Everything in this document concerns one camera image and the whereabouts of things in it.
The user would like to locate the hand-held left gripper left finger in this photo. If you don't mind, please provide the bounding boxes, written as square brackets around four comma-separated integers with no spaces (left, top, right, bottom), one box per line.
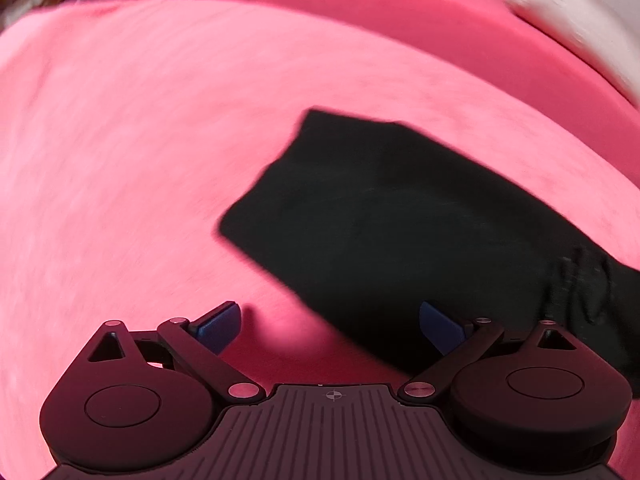
[87,301,266,404]

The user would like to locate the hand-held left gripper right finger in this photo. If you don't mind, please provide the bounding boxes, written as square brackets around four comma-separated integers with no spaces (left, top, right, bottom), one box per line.
[398,301,583,404]

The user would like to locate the black pants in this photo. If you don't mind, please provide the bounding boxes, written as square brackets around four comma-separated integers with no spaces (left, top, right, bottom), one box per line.
[217,106,640,386]

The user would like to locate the light pink blanket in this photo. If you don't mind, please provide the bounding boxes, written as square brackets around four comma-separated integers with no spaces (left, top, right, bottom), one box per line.
[0,0,640,480]

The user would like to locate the pink bed sheet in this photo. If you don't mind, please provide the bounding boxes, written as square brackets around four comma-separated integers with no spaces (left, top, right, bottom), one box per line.
[180,0,640,126]

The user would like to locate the white embossed pillow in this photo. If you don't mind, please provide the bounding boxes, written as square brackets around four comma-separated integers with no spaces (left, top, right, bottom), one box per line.
[507,0,640,96]

